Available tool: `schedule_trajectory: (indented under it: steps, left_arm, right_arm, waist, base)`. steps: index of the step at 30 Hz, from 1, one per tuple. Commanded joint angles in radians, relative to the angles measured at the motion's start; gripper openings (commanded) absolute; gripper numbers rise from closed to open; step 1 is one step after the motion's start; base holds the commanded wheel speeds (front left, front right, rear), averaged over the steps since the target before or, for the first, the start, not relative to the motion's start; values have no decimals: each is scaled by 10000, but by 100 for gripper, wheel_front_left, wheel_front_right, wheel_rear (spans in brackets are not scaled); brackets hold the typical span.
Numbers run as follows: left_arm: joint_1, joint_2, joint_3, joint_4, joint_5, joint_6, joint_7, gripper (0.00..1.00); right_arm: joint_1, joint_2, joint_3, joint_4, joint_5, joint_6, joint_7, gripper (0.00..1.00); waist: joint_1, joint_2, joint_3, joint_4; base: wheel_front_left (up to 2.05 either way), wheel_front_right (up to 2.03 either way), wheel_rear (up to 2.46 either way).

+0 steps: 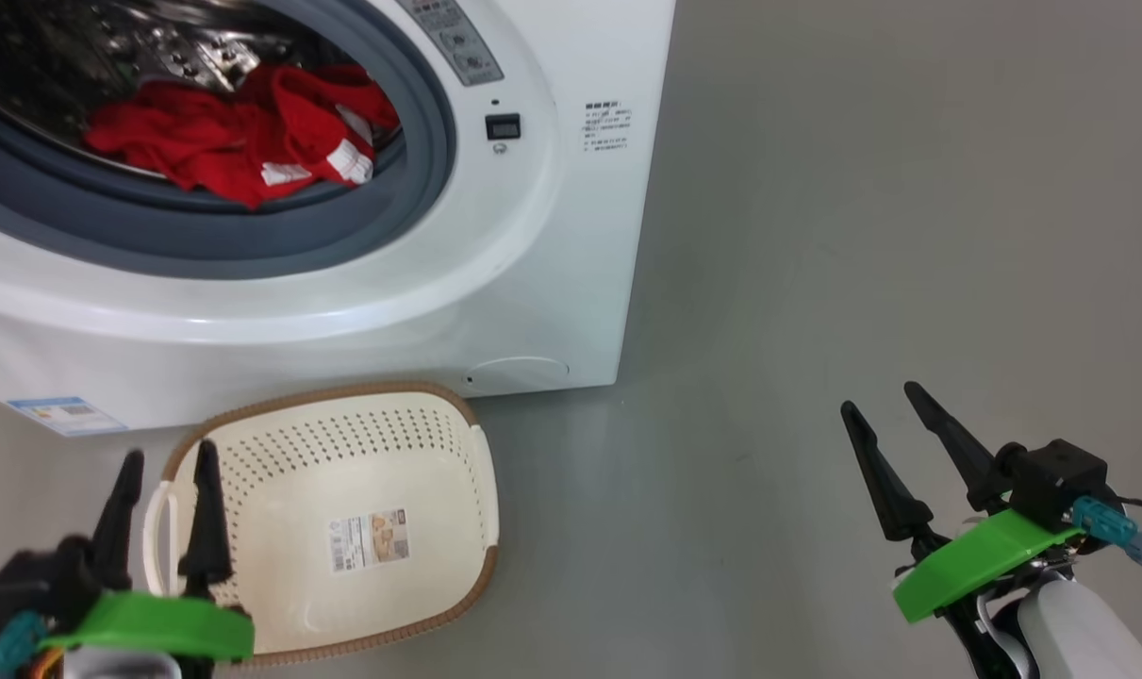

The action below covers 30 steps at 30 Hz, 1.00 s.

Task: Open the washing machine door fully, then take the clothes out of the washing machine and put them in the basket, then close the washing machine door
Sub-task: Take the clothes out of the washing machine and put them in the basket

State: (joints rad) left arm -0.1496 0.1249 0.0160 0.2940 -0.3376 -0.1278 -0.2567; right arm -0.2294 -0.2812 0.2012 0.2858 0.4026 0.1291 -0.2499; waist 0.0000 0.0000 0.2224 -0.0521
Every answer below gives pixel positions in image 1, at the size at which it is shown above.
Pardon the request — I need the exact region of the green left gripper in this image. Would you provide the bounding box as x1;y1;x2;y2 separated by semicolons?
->
38;439;256;663

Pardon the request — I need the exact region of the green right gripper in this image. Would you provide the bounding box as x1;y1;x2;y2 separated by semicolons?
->
840;381;1083;679

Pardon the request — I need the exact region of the red garment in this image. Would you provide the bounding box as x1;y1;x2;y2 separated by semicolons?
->
84;63;402;210

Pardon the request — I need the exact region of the cream perforated laundry basket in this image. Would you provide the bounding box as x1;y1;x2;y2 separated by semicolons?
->
144;381;501;669

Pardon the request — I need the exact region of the printed label sticker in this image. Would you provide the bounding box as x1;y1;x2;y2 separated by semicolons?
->
329;509;411;574

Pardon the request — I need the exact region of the white front-load washing machine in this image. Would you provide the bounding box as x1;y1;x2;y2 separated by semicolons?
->
0;0;677;437

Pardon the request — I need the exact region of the stainless steel washer drum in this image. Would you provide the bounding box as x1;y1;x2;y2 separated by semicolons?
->
0;0;406;182

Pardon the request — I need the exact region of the blue energy label sticker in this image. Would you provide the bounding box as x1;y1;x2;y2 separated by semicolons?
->
7;396;128;438

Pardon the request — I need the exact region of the round drain filter cover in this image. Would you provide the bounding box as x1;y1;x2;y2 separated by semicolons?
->
464;356;571;389

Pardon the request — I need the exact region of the printed warning text label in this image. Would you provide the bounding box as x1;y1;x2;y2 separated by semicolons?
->
583;100;634;154

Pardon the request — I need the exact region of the grey instruction sticker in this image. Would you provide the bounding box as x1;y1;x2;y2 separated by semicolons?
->
396;0;505;88

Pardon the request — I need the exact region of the black cable with teal connector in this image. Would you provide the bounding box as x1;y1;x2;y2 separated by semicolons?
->
1070;495;1142;569
0;610;62;679

